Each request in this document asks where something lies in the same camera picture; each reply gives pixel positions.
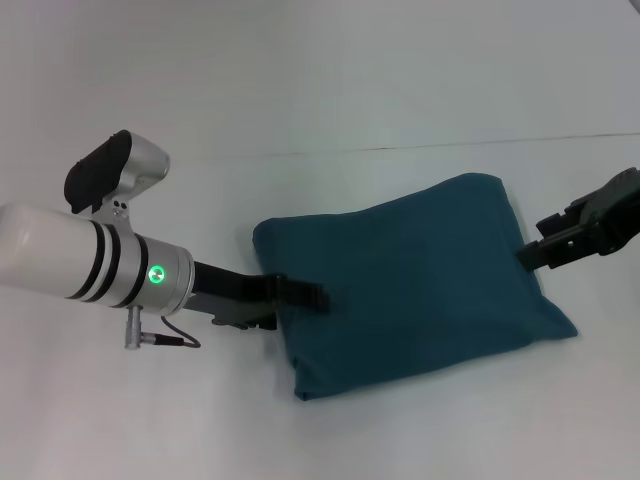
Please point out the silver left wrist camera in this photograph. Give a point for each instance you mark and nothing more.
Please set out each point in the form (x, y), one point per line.
(115, 170)

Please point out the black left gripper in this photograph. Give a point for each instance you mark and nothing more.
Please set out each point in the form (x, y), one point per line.
(230, 295)

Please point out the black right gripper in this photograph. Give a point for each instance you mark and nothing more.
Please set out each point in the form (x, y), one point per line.
(617, 210)

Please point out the blue t-shirt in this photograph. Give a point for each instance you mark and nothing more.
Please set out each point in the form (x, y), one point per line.
(415, 290)

